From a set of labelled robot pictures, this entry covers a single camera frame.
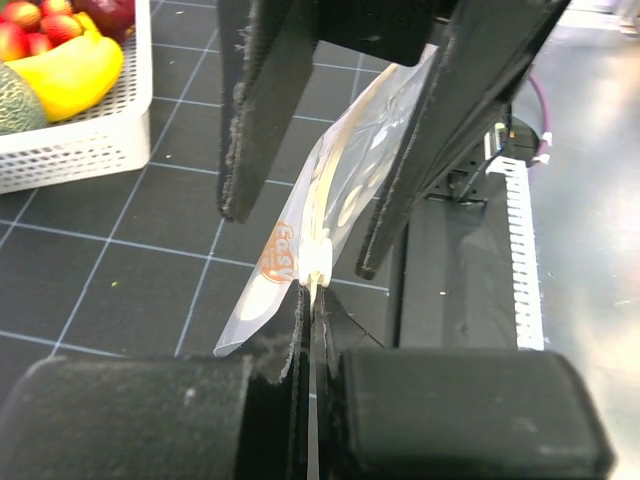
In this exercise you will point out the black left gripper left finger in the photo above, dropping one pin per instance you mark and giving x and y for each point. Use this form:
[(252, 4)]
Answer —
[(243, 416)]

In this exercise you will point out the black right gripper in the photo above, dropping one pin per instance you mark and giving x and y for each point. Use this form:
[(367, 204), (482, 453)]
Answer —
[(267, 47)]

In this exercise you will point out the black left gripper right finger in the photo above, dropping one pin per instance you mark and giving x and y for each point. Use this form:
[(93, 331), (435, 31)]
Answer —
[(449, 413)]

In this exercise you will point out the clear dotted zip bag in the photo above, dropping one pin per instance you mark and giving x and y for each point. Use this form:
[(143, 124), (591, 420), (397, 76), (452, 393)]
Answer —
[(340, 176)]

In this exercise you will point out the dark red fruit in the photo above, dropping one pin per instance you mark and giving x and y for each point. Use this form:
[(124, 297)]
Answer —
[(113, 18)]

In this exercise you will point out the white plastic basket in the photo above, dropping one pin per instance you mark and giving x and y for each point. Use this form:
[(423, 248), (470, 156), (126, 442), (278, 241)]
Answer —
[(112, 137)]

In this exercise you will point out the yellow banana bunch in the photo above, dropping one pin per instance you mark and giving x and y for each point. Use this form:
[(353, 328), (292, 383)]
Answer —
[(75, 75)]

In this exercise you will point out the green netted melon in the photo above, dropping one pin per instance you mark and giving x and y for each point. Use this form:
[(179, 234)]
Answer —
[(21, 109)]

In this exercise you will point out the red lychee cluster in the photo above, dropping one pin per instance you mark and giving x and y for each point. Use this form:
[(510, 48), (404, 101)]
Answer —
[(30, 28)]

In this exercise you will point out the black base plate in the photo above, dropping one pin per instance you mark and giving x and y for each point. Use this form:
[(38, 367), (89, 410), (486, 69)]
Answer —
[(456, 287)]

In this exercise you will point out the white slotted cable duct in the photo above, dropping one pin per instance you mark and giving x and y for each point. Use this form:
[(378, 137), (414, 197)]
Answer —
[(526, 288)]

